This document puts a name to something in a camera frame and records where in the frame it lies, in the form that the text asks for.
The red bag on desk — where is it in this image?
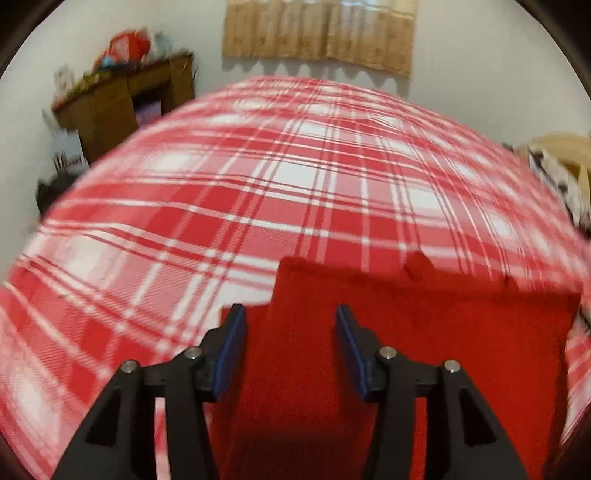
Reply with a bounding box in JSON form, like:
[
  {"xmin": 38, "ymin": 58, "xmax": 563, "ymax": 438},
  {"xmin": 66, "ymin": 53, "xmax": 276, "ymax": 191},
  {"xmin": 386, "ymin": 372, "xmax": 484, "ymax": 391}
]
[{"xmin": 95, "ymin": 30, "xmax": 153, "ymax": 70}]

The white paper shopping bag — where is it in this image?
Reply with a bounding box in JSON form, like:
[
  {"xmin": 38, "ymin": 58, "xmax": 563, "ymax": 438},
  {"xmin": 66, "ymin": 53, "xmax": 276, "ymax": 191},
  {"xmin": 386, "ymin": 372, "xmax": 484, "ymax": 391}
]
[{"xmin": 44, "ymin": 129, "xmax": 89, "ymax": 171}]

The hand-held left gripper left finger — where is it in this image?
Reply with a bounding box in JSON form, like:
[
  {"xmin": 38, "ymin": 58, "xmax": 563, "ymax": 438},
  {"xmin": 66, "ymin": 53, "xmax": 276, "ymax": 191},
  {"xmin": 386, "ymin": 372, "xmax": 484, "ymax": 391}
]
[{"xmin": 51, "ymin": 303, "xmax": 249, "ymax": 480}]

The cream wooden headboard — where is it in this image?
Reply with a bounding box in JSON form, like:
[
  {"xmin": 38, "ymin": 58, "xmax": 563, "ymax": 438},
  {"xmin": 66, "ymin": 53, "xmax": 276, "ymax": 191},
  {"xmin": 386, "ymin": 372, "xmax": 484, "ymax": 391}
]
[{"xmin": 517, "ymin": 131, "xmax": 591, "ymax": 195}]

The beige floral window curtain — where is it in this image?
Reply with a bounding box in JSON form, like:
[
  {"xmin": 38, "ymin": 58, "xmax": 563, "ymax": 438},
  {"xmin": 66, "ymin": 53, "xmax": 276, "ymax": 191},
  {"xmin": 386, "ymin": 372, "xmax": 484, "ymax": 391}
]
[{"xmin": 222, "ymin": 0, "xmax": 419, "ymax": 78}]

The red embroidered sweater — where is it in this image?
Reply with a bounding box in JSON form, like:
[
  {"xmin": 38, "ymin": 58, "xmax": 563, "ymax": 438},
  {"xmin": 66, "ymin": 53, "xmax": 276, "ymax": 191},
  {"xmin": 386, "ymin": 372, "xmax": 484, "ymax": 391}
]
[{"xmin": 205, "ymin": 256, "xmax": 581, "ymax": 480}]

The black and white patterned pillow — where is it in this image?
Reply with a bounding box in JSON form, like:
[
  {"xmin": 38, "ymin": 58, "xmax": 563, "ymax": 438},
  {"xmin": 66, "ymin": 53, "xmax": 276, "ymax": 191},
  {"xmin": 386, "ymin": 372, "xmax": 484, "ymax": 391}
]
[{"xmin": 526, "ymin": 145, "xmax": 589, "ymax": 227}]

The brown wooden desk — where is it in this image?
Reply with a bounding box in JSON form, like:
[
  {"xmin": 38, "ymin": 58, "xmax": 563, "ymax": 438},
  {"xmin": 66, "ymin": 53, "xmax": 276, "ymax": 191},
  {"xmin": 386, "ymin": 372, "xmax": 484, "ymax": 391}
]
[{"xmin": 52, "ymin": 52, "xmax": 195, "ymax": 162}]

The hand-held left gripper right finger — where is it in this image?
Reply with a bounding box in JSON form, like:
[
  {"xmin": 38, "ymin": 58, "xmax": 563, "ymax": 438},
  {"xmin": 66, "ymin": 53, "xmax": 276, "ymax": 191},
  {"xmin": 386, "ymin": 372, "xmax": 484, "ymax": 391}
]
[{"xmin": 335, "ymin": 303, "xmax": 530, "ymax": 480}]

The red plaid bed sheet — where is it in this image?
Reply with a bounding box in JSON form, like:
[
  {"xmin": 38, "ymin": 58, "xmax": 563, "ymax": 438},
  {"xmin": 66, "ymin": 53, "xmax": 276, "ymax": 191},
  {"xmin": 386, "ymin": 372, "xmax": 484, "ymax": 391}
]
[{"xmin": 0, "ymin": 76, "xmax": 591, "ymax": 480}]

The purple box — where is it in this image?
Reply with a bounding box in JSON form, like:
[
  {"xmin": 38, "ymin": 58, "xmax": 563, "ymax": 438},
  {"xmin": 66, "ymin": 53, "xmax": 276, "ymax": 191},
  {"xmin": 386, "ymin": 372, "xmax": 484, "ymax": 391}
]
[{"xmin": 135, "ymin": 102, "xmax": 163, "ymax": 125}]

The black bag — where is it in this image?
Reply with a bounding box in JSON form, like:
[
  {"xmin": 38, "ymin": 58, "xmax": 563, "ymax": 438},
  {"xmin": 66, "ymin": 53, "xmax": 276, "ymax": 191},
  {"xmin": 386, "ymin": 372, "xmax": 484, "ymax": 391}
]
[{"xmin": 36, "ymin": 173, "xmax": 77, "ymax": 215}]

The small white card box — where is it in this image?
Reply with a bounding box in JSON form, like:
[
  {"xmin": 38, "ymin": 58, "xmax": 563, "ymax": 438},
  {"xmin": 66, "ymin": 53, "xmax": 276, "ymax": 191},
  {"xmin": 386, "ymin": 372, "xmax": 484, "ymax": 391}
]
[{"xmin": 53, "ymin": 65, "xmax": 77, "ymax": 100}]

